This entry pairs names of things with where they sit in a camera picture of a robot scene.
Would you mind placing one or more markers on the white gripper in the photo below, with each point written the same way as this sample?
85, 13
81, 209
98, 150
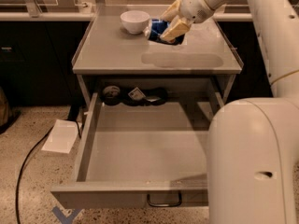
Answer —
193, 4

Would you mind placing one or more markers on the crushed blue pepsi can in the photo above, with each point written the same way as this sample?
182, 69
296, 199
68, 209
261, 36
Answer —
155, 28

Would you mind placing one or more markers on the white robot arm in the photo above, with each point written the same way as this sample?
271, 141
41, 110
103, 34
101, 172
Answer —
253, 143

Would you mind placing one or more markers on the grey cabinet counter unit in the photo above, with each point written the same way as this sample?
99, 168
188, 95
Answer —
202, 64

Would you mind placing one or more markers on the grey open drawer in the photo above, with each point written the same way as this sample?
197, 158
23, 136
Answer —
127, 152

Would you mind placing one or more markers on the white ceramic bowl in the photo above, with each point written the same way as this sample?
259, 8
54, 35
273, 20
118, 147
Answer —
135, 21

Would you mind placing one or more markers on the black device with tag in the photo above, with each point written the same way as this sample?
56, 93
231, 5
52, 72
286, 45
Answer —
138, 97

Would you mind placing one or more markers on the black tape roll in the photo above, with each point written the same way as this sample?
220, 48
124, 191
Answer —
110, 95

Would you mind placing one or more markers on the white paper sheet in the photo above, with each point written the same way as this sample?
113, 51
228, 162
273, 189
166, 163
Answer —
62, 136

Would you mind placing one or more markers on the black metal drawer handle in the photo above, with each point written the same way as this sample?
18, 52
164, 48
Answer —
161, 200

